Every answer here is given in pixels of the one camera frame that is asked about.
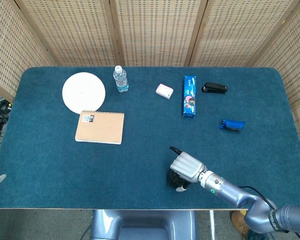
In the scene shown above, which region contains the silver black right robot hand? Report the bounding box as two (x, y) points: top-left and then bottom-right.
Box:
(169, 146), (207, 193)

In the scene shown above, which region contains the black round container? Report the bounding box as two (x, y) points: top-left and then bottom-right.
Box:
(165, 167), (191, 190)

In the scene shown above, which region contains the blue snack wrapper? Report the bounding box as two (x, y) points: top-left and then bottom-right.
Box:
(218, 118), (246, 133)

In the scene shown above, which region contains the white table leg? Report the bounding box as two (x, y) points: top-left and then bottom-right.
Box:
(208, 210), (216, 240)

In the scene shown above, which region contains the blue Oreo cookie box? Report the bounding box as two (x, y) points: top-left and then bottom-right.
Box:
(181, 75), (197, 118)

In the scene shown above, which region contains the blue-grey robot torso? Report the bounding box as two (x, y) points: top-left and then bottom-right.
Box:
(89, 209), (198, 240)

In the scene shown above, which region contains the brown shoe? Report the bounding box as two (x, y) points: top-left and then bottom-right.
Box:
(230, 210), (251, 235)

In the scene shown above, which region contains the black stapler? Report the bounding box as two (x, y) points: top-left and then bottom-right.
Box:
(201, 82), (228, 95)

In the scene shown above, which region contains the brown spiral notebook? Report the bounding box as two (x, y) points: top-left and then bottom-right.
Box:
(74, 109), (125, 146)

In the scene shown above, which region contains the clear plastic water bottle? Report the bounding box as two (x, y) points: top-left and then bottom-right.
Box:
(112, 65), (129, 93)

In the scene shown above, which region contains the white round plate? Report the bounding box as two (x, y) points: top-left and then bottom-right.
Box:
(61, 72), (107, 115)

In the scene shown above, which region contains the woven bamboo folding screen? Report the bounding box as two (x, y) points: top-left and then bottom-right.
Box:
(0, 0), (300, 161)

